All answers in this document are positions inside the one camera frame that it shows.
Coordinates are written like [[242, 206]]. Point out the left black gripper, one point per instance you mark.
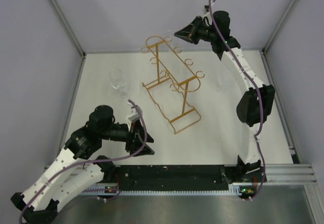
[[136, 133]]

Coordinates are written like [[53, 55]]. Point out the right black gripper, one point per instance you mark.
[[189, 33]]

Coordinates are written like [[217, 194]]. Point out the gold wire wine glass rack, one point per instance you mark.
[[191, 83]]

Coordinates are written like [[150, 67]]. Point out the clear wine glass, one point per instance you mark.
[[221, 81], [119, 83]]

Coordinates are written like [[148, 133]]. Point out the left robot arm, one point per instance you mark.
[[72, 172]]

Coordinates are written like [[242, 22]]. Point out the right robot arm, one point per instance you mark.
[[257, 99]]

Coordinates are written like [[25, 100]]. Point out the black base bar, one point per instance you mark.
[[179, 177]]

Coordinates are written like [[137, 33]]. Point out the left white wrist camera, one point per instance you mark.
[[131, 116]]

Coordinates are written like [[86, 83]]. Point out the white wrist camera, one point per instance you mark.
[[131, 116], [206, 10]]

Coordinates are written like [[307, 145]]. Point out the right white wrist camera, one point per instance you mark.
[[206, 10]]

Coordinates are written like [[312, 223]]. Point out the grey slotted cable duct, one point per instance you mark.
[[94, 190]]

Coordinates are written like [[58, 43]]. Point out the right aluminium frame post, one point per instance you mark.
[[280, 24]]

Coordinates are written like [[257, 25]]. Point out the aluminium frame post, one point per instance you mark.
[[280, 24], [66, 26]]

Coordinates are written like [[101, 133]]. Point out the left aluminium frame post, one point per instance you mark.
[[66, 26]]

